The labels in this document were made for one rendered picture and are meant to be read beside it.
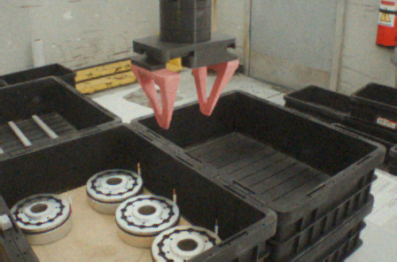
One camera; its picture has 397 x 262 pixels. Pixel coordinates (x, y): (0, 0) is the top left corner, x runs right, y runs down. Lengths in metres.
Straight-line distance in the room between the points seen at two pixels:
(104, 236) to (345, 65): 3.07
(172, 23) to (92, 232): 0.38
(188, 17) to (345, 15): 3.08
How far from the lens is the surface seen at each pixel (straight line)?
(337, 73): 3.56
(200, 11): 0.44
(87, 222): 0.71
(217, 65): 0.48
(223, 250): 0.49
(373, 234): 0.94
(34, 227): 0.67
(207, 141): 0.96
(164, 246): 0.60
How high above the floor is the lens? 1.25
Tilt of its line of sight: 23 degrees down
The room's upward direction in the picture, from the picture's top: straight up
